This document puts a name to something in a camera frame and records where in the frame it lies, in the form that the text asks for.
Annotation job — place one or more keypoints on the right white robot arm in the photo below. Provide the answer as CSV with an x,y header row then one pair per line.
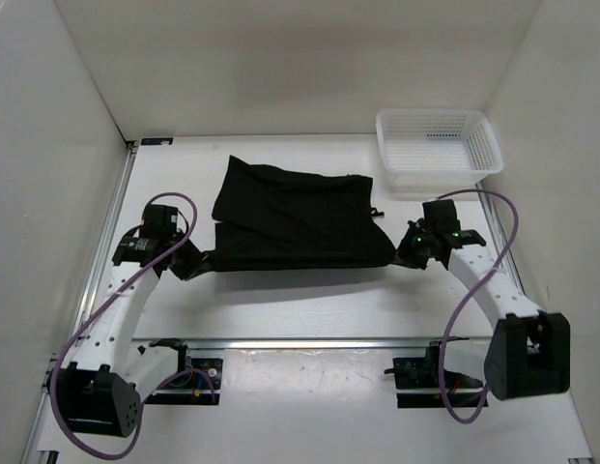
x,y
529,351

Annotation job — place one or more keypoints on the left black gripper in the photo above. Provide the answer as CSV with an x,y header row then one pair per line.
x,y
195,264

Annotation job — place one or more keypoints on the aluminium right rail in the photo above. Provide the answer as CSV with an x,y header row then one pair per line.
x,y
500,219

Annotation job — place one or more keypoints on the white plastic basket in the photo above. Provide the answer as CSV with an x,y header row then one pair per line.
x,y
436,148

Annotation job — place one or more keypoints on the aluminium left rail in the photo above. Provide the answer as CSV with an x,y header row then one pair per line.
x,y
87,292

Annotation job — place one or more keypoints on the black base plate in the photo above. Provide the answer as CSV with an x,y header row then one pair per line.
x,y
194,389
417,385

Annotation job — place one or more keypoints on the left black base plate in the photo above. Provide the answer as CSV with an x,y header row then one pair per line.
x,y
194,389

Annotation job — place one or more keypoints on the aluminium front rail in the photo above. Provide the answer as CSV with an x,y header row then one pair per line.
x,y
304,343

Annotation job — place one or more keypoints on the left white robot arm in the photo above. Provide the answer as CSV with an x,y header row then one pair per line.
x,y
101,380

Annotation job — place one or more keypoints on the aluminium rail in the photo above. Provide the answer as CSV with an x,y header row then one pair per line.
x,y
87,292
304,343
500,219

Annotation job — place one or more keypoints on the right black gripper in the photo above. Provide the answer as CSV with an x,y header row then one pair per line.
x,y
404,255

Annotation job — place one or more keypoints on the black shorts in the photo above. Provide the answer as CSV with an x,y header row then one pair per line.
x,y
270,219

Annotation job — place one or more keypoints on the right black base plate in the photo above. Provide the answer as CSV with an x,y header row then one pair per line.
x,y
417,385

